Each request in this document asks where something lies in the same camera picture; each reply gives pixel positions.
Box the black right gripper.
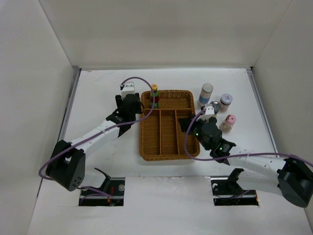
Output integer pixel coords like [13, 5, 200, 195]
[178, 114, 211, 151]

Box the green label red sauce bottle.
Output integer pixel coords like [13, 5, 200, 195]
[150, 84, 160, 109]

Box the silver lid spice jar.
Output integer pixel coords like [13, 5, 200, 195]
[210, 101, 221, 118]

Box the white blue label shaker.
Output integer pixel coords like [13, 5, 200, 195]
[197, 83, 214, 108]

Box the red label white lid jar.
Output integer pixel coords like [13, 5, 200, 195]
[220, 94, 233, 112]

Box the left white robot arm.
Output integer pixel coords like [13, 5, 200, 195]
[45, 93, 143, 195]

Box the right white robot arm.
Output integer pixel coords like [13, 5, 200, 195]
[178, 113, 313, 208]

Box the brown wicker divided tray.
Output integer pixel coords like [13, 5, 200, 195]
[139, 90, 195, 161]

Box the pink lid spice shaker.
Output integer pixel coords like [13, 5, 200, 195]
[220, 115, 236, 133]

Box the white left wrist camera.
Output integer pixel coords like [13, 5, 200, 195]
[120, 82, 135, 99]

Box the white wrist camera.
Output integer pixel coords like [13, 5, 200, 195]
[203, 104, 216, 121]
[120, 82, 135, 99]

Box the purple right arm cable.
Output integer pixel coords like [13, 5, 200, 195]
[183, 109, 313, 169]

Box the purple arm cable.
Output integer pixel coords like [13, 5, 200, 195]
[183, 109, 313, 169]
[38, 76, 155, 201]

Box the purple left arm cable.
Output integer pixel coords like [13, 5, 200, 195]
[38, 76, 155, 201]

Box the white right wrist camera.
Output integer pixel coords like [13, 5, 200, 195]
[203, 104, 216, 121]

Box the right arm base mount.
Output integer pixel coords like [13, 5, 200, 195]
[210, 168, 259, 206]

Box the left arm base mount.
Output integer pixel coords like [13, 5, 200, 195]
[79, 168, 126, 207]

